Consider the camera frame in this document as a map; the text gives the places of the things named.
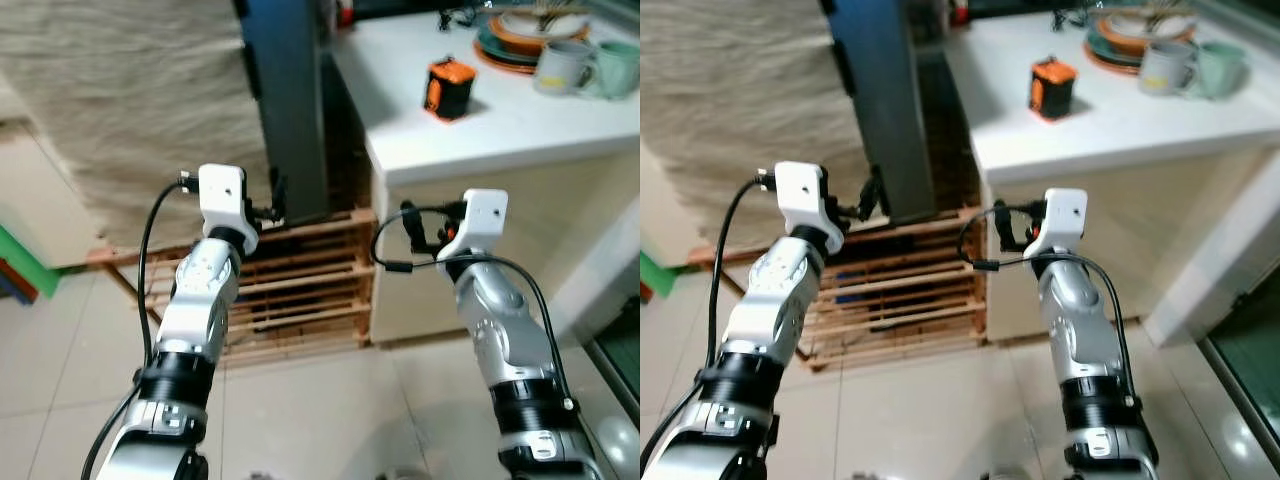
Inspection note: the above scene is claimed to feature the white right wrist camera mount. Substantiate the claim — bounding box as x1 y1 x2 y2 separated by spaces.
1022 187 1089 263
438 188 509 263

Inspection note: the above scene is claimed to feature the orange black tape measure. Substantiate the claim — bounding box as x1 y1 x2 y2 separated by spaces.
1028 57 1081 123
424 57 477 123

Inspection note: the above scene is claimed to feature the glass sliding door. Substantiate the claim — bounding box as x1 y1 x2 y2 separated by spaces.
585 295 641 426
1200 262 1280 446

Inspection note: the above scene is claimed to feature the white counter cabinet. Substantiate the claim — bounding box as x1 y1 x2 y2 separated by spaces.
940 10 1280 351
330 10 641 346

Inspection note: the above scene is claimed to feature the dark teal plate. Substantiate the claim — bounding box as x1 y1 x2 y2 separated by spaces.
476 22 546 69
1085 25 1151 67

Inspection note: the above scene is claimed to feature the beige kitchen counter cabinet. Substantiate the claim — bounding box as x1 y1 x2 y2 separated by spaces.
640 140 719 269
0 95 106 271

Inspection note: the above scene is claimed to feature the wooden slatted rack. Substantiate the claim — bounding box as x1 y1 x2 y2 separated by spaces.
85 208 379 366
690 208 986 371

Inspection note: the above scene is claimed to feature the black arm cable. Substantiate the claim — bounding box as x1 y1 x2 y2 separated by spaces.
640 170 781 476
957 203 1143 406
82 172 203 480
370 203 579 413

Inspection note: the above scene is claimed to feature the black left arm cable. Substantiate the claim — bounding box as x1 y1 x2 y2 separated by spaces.
640 170 781 476
82 172 203 480

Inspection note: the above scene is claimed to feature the grey mug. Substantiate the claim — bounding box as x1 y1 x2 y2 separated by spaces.
1138 40 1201 98
533 40 598 97

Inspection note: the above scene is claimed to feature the pale green mug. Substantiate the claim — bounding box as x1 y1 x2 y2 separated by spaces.
590 40 641 101
1190 42 1249 101

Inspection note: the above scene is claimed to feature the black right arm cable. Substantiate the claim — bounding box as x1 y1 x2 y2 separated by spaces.
370 203 579 413
957 203 1143 406

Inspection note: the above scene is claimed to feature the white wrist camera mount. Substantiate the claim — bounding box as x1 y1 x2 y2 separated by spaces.
775 160 847 256
197 164 260 256
1022 187 1089 263
438 188 509 263

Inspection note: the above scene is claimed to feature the green cutting board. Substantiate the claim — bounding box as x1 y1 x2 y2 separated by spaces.
0 225 63 301
640 250 679 301

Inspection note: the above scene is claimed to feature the beige woven cloth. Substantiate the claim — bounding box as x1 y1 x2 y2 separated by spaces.
0 0 271 249
640 0 881 251

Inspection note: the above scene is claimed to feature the white bowl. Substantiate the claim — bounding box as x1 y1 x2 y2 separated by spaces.
497 5 591 41
1105 5 1196 41

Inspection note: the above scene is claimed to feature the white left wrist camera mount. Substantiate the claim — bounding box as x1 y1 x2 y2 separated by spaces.
775 160 847 256
197 164 260 256

